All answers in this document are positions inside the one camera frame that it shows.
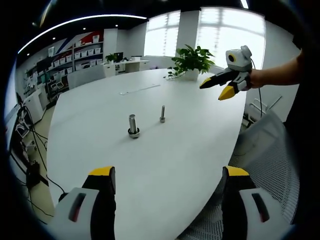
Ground person's right forearm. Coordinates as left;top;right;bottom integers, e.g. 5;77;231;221
263;49;305;87

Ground large steel bolt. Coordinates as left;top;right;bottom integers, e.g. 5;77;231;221
127;113;141;140

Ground green potted plant white pot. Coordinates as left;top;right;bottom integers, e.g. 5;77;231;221
165;44;216;81

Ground white table cable cover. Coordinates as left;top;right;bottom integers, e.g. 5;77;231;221
119;84;161;96

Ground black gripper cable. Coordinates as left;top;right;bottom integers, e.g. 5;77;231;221
249;56;264;119

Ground black office chair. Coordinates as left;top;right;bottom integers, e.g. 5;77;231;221
46;74;70;101

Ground black floor cables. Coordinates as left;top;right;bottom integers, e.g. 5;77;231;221
9;104;66;218

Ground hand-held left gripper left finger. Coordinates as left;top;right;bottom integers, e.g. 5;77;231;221
53;165;117;240

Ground white low cabinet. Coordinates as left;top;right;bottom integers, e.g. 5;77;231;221
22;88;49;124

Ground person's body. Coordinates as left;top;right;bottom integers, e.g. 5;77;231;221
284;14;320;226

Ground white office desk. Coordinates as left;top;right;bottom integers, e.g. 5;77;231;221
102;58;151;75

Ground shelf with white boxes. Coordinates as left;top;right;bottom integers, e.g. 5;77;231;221
24;29;105;89

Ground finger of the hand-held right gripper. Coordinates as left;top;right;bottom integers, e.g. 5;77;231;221
217;71;252;102
199;68;240;90

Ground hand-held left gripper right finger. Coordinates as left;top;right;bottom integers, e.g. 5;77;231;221
221;165;299;240

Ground white mesh office chair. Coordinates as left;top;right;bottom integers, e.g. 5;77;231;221
178;109;301;240

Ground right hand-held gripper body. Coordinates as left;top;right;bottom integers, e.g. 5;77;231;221
225;45;253;74

